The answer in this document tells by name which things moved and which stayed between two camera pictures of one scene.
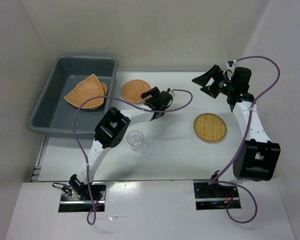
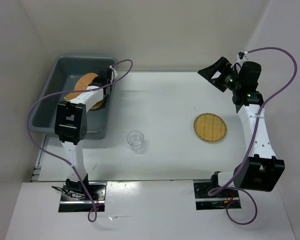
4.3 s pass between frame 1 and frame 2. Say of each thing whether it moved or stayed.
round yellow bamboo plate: stayed
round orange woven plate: moved
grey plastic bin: stayed
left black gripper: moved
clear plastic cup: stayed
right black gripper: moved
